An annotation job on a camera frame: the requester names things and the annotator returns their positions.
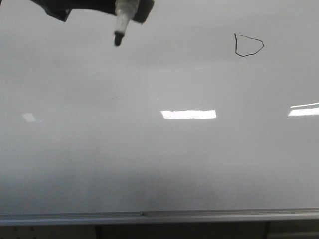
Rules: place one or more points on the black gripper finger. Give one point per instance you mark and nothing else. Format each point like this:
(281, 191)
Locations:
(144, 9)
(61, 9)

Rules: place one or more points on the white black whiteboard marker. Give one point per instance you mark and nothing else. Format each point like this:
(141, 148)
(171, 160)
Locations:
(125, 11)

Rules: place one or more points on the black drawn zero outline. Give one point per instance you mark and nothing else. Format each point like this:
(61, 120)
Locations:
(236, 37)

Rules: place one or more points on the white whiteboard with aluminium frame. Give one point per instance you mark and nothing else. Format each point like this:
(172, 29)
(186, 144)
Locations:
(172, 126)

